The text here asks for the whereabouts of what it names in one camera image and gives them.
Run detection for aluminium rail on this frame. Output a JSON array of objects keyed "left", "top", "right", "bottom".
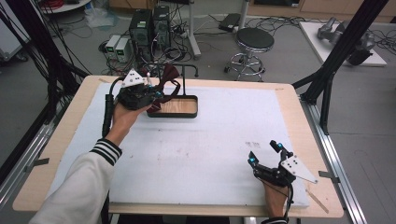
[
  {"left": 299, "top": 94, "right": 369, "bottom": 224},
  {"left": 0, "top": 119, "right": 64, "bottom": 204}
]

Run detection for clear plastic bag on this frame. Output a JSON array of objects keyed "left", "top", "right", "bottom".
[{"left": 83, "top": 7, "right": 120, "bottom": 30}]

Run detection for white round table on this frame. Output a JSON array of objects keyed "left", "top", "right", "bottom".
[{"left": 38, "top": 0, "right": 93, "bottom": 15}]

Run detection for black round stool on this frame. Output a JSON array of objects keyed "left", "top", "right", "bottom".
[{"left": 223, "top": 27, "right": 276, "bottom": 82}]

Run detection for large black computer tower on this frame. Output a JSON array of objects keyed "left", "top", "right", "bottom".
[{"left": 128, "top": 8, "right": 154, "bottom": 61}]

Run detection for small black computer tower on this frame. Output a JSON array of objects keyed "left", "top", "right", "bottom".
[{"left": 152, "top": 5, "right": 172, "bottom": 50}]

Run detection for grey desk leg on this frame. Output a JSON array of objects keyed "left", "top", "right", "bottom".
[{"left": 186, "top": 0, "right": 203, "bottom": 61}]

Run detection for black metal frame post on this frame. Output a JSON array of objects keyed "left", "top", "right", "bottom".
[
  {"left": 5, "top": 0, "right": 90, "bottom": 125},
  {"left": 291, "top": 0, "right": 390, "bottom": 135}
]

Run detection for white floor platform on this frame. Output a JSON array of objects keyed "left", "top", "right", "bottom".
[{"left": 298, "top": 21, "right": 389, "bottom": 68}]

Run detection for white cabinet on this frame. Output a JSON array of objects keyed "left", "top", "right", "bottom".
[{"left": 0, "top": 0, "right": 32, "bottom": 63}]

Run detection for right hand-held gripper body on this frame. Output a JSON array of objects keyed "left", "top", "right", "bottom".
[{"left": 252, "top": 154, "right": 319, "bottom": 189}]

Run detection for tangle of black floor cables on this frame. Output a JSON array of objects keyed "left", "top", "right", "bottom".
[
  {"left": 98, "top": 39, "right": 193, "bottom": 77},
  {"left": 244, "top": 14, "right": 314, "bottom": 35}
]

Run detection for plain dark red bow tie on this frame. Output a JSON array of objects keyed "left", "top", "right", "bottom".
[{"left": 154, "top": 63, "right": 182, "bottom": 105}]

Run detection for thick black gripper cable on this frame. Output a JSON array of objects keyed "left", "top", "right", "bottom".
[{"left": 101, "top": 76, "right": 126, "bottom": 138}]

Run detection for white foam mat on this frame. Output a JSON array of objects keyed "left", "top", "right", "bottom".
[{"left": 46, "top": 82, "right": 311, "bottom": 209}]

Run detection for black rack with wooden tray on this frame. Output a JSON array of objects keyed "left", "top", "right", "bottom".
[{"left": 146, "top": 63, "right": 200, "bottom": 119}]

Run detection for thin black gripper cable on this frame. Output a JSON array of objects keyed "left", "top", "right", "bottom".
[{"left": 284, "top": 182, "right": 296, "bottom": 223}]

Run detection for white power supply unit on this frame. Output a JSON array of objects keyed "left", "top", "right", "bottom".
[
  {"left": 105, "top": 35, "right": 121, "bottom": 60},
  {"left": 115, "top": 37, "right": 131, "bottom": 63}
]

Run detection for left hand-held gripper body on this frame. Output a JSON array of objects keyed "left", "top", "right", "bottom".
[{"left": 115, "top": 68, "right": 156, "bottom": 111}]

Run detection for grey metal bracket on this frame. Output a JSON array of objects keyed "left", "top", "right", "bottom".
[
  {"left": 23, "top": 157, "right": 50, "bottom": 174},
  {"left": 318, "top": 170, "right": 341, "bottom": 185}
]

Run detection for tan tape strip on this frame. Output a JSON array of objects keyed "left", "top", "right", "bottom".
[{"left": 305, "top": 189, "right": 330, "bottom": 215}]

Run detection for black flat box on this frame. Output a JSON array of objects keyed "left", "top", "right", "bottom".
[{"left": 218, "top": 12, "right": 242, "bottom": 33}]

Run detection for person's right hand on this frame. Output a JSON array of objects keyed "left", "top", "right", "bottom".
[{"left": 261, "top": 181, "right": 290, "bottom": 218}]

